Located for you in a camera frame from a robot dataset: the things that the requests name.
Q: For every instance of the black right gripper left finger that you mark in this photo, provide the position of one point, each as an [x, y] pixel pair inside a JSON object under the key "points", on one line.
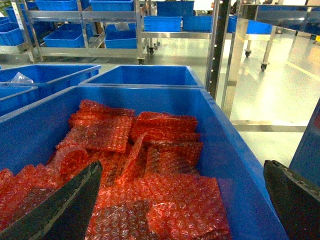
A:
{"points": [[65, 215]]}

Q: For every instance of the blue bin behind front bin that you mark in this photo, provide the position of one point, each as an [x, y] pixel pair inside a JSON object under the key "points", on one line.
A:
{"points": [[167, 76]]}

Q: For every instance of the clear plastic bag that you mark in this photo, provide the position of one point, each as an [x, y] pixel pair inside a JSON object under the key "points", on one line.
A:
{"points": [[20, 78]]}

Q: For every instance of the blue bin with clear bag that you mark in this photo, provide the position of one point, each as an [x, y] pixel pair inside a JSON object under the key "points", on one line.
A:
{"points": [[50, 78]]}

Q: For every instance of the stainless steel shelf rack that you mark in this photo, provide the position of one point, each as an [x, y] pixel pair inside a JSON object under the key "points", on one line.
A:
{"points": [[226, 50]]}

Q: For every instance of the blue bin with red bags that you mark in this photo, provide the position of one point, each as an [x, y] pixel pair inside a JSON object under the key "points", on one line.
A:
{"points": [[29, 135]]}

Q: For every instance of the steel wheeled cart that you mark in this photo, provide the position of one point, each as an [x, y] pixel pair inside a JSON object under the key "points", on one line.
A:
{"points": [[92, 32]]}

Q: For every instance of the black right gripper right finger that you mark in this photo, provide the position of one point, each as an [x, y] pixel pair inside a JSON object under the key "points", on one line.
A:
{"points": [[295, 199]]}

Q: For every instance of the red bubble wrap bags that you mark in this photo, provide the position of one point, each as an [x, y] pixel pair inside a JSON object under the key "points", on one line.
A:
{"points": [[149, 189]]}

